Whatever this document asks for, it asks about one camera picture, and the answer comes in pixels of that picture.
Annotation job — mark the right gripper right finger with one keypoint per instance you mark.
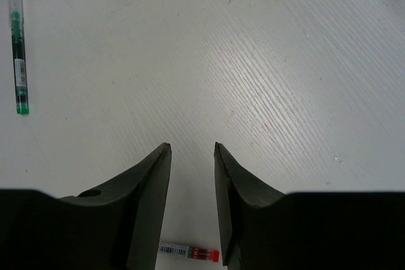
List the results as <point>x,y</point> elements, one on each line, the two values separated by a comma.
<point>242,202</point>

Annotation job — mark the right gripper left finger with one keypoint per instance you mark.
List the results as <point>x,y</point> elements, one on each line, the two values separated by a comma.
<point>117,224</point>

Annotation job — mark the red pen refill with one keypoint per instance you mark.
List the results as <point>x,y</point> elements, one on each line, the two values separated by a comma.
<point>190,252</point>

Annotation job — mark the green pen refill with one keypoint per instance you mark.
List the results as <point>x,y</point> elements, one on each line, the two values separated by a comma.
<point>16,22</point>

